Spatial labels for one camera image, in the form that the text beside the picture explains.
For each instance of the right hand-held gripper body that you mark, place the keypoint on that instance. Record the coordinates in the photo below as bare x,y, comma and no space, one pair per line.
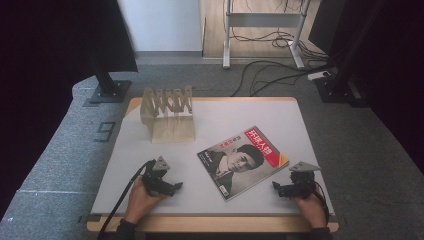
302,180

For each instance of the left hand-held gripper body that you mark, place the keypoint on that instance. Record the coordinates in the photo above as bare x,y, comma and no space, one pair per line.
154,176

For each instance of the person's left hand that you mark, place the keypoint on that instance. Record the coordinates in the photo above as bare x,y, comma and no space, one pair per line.
140,203

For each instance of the person's right hand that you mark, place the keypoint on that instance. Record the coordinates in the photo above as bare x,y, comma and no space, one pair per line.
311,210

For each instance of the magazine with portrait cover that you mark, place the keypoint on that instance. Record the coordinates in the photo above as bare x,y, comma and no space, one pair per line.
241,163

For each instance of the wooden expandable book rack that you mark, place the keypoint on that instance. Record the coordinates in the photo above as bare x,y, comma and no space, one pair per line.
170,115

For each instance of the black metal stand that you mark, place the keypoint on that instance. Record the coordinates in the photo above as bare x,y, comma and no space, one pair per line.
340,83

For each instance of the white power strip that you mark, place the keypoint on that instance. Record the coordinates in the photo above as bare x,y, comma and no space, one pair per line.
319,75

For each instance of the black curtain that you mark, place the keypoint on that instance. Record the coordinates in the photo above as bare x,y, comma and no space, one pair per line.
50,66

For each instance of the black stand with base plate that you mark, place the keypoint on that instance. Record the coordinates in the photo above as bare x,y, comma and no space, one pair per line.
108,85

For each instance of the white metal desk frame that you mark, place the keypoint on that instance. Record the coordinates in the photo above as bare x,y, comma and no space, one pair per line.
263,20

